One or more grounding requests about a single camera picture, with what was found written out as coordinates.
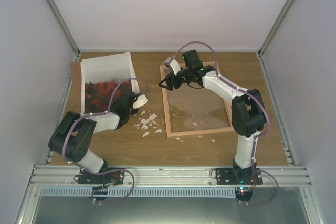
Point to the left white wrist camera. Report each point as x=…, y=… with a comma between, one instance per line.
x=140, y=101

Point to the left aluminium corner post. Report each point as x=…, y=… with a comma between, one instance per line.
x=56, y=12

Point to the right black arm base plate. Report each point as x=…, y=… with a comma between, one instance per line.
x=225, y=175

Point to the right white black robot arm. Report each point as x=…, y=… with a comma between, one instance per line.
x=248, y=115

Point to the slotted grey cable duct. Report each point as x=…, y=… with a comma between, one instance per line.
x=118, y=192

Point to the clear plastic frame sheet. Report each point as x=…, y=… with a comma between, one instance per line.
x=197, y=103

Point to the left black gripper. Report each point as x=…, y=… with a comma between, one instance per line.
x=117, y=100

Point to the right aluminium corner post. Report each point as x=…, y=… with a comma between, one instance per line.
x=283, y=12

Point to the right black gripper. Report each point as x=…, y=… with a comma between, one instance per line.
x=169, y=78

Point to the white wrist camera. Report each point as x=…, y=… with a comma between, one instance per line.
x=140, y=101
x=173, y=65

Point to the aluminium corner post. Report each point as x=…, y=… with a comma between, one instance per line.
x=56, y=12
x=283, y=12

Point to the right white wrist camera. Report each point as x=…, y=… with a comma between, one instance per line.
x=173, y=65

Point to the light wooden picture frame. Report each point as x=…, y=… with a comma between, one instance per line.
x=165, y=108

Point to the aluminium front mounting rail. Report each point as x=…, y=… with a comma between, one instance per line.
x=154, y=176

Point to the brown frame backing board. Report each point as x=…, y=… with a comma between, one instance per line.
x=76, y=79

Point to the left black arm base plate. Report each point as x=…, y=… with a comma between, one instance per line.
x=113, y=177

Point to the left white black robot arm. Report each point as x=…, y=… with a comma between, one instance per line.
x=73, y=136

